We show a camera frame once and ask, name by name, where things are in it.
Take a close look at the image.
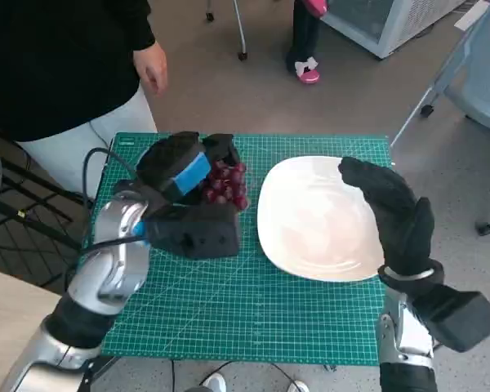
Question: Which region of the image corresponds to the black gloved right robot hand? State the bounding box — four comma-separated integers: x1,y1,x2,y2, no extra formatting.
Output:
337,156,435,279

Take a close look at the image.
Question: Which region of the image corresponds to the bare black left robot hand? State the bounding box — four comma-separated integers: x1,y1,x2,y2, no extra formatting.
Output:
135,131,243,202

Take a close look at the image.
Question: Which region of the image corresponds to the person's hand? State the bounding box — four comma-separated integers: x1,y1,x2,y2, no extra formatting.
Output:
132,40,169,97

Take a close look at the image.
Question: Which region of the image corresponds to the red toy grape bunch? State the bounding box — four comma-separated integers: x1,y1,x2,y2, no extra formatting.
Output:
199,159,250,212

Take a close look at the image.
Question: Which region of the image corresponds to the white plate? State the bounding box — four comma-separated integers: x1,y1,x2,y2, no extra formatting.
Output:
256,155,387,283

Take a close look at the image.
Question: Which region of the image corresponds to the green cutting mat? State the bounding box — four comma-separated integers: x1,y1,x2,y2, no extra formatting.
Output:
100,131,394,367

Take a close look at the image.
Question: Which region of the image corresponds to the blue-grey mesh chair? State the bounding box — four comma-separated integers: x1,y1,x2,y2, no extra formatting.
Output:
390,0,490,236

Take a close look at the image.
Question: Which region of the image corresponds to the pink object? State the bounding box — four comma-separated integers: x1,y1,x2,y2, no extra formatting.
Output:
301,0,328,19

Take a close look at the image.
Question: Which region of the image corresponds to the white metal cabinet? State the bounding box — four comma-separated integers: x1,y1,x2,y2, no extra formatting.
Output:
320,0,470,60

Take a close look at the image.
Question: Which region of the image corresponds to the white paper tag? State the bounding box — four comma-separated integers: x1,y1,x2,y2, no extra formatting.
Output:
452,3,490,32

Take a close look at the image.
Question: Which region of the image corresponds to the light wooden desk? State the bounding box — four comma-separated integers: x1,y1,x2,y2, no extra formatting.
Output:
0,265,69,392

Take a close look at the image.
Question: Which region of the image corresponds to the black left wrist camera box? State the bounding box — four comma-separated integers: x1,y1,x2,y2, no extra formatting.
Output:
145,202,242,260

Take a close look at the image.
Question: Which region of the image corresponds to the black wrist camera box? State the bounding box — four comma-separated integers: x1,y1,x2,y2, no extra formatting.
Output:
145,202,242,260
412,283,490,354

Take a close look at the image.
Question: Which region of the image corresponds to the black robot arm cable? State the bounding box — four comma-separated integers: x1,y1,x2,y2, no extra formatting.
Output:
65,147,150,289

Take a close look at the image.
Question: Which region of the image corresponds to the metal frame with castors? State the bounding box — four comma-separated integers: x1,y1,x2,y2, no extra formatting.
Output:
206,0,250,63

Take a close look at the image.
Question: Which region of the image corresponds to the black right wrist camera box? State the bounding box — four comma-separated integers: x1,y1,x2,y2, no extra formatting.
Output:
412,283,490,354

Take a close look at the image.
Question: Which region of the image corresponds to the black metal frame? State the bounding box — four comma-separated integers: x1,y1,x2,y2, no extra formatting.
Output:
0,157,93,255

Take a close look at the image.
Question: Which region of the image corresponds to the black floor cable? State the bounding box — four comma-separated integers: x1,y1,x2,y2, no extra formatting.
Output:
169,359,295,392

